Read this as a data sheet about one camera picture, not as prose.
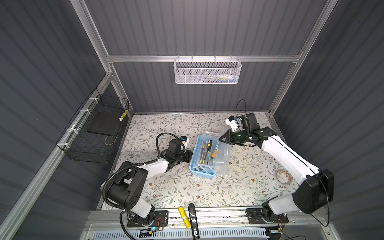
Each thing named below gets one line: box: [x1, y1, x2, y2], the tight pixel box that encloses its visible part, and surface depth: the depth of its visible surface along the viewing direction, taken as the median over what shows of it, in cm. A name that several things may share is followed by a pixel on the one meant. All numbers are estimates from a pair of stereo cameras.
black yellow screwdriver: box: [206, 139, 213, 165], surface depth 87 cm
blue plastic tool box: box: [189, 131, 230, 179], surface depth 84 cm
